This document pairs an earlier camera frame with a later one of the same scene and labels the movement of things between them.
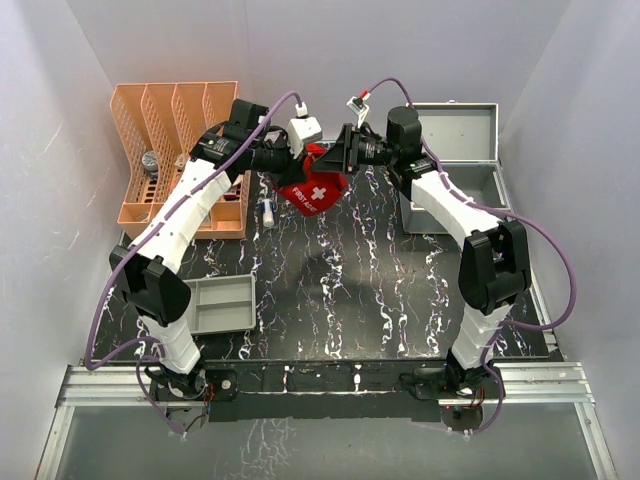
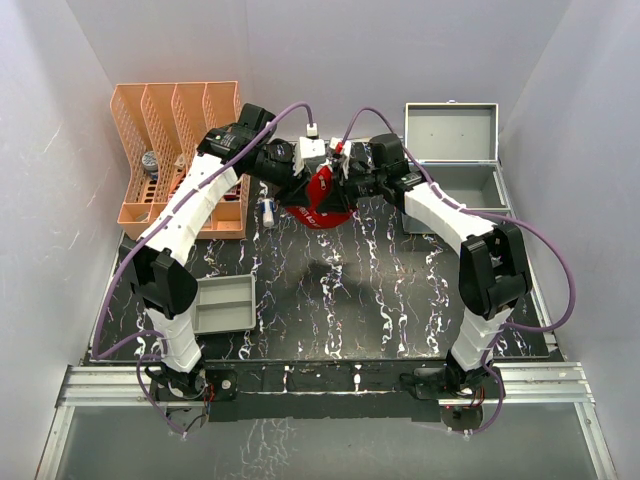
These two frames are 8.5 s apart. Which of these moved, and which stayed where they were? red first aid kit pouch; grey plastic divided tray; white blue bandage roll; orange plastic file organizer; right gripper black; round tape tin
Moved: red first aid kit pouch; right gripper black
Stayed: round tape tin; grey plastic divided tray; orange plastic file organizer; white blue bandage roll
